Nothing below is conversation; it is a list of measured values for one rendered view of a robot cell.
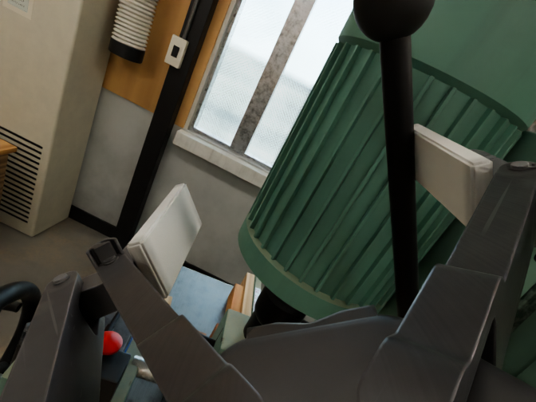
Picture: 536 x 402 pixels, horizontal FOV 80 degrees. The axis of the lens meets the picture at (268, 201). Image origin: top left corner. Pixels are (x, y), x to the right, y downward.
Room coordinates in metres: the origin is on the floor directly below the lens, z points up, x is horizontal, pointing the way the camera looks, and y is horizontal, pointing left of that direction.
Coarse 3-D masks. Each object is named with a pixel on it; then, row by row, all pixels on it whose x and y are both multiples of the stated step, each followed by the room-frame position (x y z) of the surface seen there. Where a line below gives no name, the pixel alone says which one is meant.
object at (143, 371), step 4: (136, 356) 0.31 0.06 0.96; (132, 360) 0.30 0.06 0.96; (136, 360) 0.30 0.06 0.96; (140, 360) 0.31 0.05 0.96; (132, 364) 0.30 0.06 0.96; (136, 364) 0.30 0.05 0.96; (140, 364) 0.30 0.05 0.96; (144, 364) 0.30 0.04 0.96; (140, 368) 0.30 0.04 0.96; (144, 368) 0.30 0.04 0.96; (148, 368) 0.30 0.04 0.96; (140, 372) 0.30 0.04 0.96; (144, 372) 0.30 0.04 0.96; (148, 372) 0.30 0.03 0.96; (136, 376) 0.29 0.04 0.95; (140, 376) 0.29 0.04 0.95; (144, 376) 0.30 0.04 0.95; (148, 376) 0.30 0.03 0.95; (152, 376) 0.30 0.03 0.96; (148, 380) 0.30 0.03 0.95; (152, 380) 0.30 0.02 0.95; (164, 400) 0.28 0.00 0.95
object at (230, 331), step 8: (232, 312) 0.35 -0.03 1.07; (224, 320) 0.33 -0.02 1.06; (232, 320) 0.33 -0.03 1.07; (240, 320) 0.34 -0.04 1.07; (224, 328) 0.32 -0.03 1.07; (232, 328) 0.32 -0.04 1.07; (240, 328) 0.33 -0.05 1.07; (216, 336) 0.33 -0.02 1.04; (224, 336) 0.31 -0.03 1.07; (232, 336) 0.31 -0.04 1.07; (240, 336) 0.32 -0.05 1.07; (216, 344) 0.31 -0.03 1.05; (224, 344) 0.29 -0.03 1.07; (232, 344) 0.30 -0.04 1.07
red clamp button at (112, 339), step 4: (104, 332) 0.27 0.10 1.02; (108, 332) 0.27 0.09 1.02; (112, 332) 0.27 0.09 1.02; (104, 336) 0.26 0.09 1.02; (108, 336) 0.27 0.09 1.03; (112, 336) 0.27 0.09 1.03; (116, 336) 0.27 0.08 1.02; (120, 336) 0.28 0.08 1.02; (104, 340) 0.26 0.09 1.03; (108, 340) 0.26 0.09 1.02; (112, 340) 0.27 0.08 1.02; (116, 340) 0.27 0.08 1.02; (120, 340) 0.27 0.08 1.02; (104, 344) 0.26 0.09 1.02; (108, 344) 0.26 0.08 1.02; (112, 344) 0.26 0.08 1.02; (116, 344) 0.26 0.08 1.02; (120, 344) 0.27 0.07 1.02; (104, 348) 0.25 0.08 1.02; (108, 348) 0.25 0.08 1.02; (112, 348) 0.26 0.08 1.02; (116, 348) 0.26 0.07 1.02; (104, 352) 0.25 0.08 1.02; (108, 352) 0.25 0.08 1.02; (112, 352) 0.25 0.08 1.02; (116, 352) 0.26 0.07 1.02
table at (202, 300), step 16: (192, 272) 0.59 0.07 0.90; (176, 288) 0.53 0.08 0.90; (192, 288) 0.55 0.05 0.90; (208, 288) 0.57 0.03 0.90; (224, 288) 0.60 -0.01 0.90; (176, 304) 0.49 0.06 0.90; (192, 304) 0.51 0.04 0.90; (208, 304) 0.53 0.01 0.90; (224, 304) 0.55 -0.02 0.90; (192, 320) 0.47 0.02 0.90; (208, 320) 0.49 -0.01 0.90; (208, 336) 0.46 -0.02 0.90; (144, 384) 0.32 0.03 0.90; (128, 400) 0.29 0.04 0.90; (144, 400) 0.30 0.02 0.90; (160, 400) 0.31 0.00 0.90
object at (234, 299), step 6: (234, 288) 0.56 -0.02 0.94; (240, 288) 0.57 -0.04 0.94; (234, 294) 0.55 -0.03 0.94; (240, 294) 0.55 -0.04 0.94; (228, 300) 0.56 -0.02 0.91; (234, 300) 0.53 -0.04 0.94; (240, 300) 0.54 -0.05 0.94; (228, 306) 0.53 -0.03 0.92; (234, 306) 0.51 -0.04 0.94; (240, 306) 0.52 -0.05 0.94
